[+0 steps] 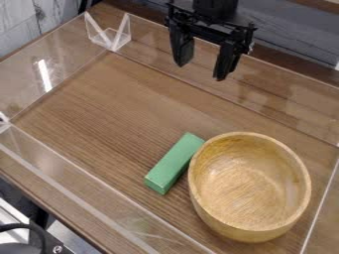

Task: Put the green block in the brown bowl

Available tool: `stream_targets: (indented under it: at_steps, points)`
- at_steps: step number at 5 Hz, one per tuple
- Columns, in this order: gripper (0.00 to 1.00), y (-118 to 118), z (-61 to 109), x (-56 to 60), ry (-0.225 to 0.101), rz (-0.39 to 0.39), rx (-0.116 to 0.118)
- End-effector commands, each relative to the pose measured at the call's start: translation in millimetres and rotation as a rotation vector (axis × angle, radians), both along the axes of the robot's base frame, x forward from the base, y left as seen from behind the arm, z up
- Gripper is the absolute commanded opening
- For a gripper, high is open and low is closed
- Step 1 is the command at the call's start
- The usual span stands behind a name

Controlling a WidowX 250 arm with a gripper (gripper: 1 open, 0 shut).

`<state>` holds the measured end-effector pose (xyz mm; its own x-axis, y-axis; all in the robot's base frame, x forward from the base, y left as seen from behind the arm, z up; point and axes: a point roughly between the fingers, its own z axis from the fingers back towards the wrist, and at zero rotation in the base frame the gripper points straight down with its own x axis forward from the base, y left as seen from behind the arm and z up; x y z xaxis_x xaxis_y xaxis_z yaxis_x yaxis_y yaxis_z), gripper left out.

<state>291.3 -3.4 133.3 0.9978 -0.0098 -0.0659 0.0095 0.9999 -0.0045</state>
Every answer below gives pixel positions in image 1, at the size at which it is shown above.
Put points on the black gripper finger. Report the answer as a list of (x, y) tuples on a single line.
[(227, 60), (182, 48)]

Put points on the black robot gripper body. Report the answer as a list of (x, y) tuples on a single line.
[(211, 20)]

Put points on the light brown wooden bowl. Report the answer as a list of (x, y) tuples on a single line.
[(250, 186)]

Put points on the green rectangular block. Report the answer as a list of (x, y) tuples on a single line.
[(174, 163)]

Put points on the clear acrylic corner bracket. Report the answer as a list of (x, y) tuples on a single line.
[(110, 38)]

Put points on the clear acrylic tray wall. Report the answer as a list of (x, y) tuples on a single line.
[(92, 116)]

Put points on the grey metal table frame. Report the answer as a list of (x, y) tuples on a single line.
[(23, 237)]

